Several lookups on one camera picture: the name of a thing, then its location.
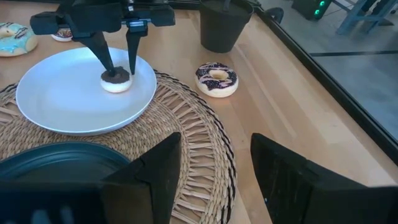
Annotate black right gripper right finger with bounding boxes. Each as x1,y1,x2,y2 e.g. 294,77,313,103
250,133,315,224

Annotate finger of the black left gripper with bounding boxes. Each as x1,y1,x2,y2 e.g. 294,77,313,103
125,30,148,75
73,30,116,77

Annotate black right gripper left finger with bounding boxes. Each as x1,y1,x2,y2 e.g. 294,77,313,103
101,131,183,224

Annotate small brown sprinkled donut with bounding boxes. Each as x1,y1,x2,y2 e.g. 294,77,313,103
51,27,74,43

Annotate small chocolate donut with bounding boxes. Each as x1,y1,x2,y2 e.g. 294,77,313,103
99,66,133,93

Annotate large chocolate donut pink stripes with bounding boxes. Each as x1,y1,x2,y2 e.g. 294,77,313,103
195,62,239,98

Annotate large mint green donut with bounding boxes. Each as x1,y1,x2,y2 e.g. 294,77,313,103
0,22,39,58

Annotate white round plate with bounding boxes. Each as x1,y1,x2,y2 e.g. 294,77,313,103
15,46,158,136

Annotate round woven straw placemat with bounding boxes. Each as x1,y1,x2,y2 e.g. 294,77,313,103
0,70,237,224

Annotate green plant in black pot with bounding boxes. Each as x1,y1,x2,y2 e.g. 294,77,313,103
198,0,254,54

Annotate black round plate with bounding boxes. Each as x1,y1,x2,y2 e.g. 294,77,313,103
0,141,131,183

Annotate black box with green lights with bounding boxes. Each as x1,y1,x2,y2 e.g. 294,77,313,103
292,0,333,21

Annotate blue metal stand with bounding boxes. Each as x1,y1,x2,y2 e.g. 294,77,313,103
335,0,398,35

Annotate black aluminium table frame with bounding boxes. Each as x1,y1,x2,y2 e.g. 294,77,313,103
167,0,398,166

